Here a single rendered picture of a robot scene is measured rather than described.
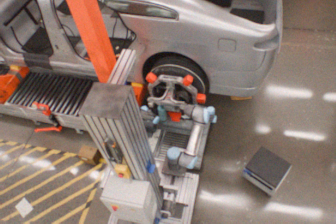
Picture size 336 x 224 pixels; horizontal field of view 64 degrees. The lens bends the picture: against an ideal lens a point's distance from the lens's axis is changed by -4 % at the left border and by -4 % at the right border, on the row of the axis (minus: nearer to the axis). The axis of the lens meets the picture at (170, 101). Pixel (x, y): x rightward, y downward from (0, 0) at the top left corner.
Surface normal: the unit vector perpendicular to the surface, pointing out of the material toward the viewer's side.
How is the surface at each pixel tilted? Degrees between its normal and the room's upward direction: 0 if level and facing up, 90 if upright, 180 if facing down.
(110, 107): 0
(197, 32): 81
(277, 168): 0
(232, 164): 0
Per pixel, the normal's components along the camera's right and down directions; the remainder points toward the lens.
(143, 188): -0.10, -0.63
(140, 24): -0.28, 0.64
